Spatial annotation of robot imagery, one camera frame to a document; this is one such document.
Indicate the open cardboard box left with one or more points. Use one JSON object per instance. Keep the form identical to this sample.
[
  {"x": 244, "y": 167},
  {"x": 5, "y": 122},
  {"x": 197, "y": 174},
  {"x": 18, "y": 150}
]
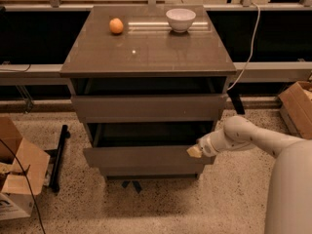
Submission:
[{"x": 23, "y": 171}]

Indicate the grey top drawer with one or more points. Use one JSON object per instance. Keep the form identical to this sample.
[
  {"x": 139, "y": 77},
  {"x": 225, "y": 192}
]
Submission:
[{"x": 127, "y": 109}]

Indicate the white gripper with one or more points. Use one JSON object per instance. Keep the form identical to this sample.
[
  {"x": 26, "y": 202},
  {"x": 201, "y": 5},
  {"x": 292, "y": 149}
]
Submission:
[{"x": 207, "y": 145}]

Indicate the white bowl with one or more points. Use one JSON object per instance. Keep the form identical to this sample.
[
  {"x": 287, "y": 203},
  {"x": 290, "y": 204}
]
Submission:
[{"x": 180, "y": 20}]

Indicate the grey drawer cabinet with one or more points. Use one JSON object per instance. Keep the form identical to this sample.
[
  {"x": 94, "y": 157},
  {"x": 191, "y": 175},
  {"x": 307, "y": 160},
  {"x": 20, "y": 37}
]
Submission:
[{"x": 147, "y": 59}]

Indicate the grey bottom drawer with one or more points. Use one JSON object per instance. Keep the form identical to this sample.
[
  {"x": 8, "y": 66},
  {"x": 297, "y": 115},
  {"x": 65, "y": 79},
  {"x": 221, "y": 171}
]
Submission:
[{"x": 153, "y": 171}]

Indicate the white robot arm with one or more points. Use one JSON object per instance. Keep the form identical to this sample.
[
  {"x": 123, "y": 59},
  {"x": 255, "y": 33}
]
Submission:
[{"x": 289, "y": 201}]

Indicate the orange fruit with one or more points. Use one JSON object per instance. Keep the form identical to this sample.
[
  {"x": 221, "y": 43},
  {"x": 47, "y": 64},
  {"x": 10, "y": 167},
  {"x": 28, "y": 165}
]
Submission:
[{"x": 116, "y": 26}]

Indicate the black bracket right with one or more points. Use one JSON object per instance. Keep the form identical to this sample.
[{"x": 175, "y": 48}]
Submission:
[{"x": 236, "y": 101}]

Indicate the metal window rail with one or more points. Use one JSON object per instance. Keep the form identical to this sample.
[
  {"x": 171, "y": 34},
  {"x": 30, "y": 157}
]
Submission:
[{"x": 256, "y": 72}]

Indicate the black stand bar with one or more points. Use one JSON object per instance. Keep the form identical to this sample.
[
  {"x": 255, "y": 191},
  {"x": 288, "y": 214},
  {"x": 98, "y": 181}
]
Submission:
[{"x": 56, "y": 154}]

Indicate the grey drawer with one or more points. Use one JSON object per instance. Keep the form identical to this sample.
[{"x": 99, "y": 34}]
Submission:
[
  {"x": 153, "y": 171},
  {"x": 127, "y": 109},
  {"x": 146, "y": 145}
]

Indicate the cardboard box right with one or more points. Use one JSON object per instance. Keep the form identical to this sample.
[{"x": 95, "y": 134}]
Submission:
[{"x": 298, "y": 104}]

